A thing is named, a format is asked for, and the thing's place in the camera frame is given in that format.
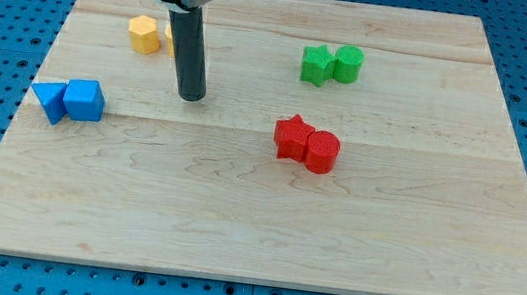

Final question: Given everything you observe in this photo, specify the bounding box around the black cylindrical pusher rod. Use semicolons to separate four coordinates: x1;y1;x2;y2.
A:
169;7;207;102

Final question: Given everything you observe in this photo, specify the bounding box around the blue triangle block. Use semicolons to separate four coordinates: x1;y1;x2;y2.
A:
31;82;68;125

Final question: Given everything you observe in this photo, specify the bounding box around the yellow block behind rod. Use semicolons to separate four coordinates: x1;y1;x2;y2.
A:
164;23;175;59

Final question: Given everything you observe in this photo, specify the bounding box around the yellow hexagon block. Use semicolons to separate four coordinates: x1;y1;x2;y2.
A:
128;15;160;55

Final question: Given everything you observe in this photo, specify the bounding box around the blue cube block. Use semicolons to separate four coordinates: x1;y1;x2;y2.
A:
63;79;105;122

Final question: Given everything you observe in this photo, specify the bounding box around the green star block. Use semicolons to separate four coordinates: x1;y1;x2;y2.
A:
299;45;336;87

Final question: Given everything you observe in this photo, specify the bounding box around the red star block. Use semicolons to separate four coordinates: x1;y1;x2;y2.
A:
274;114;315;162

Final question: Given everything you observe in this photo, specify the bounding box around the green cylinder block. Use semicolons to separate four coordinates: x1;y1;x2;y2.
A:
333;45;365;84

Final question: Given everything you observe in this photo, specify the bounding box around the red cylinder block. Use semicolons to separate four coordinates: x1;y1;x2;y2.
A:
304;130;341;175

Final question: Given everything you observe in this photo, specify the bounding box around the light wooden board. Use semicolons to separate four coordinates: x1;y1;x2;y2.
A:
0;0;527;295

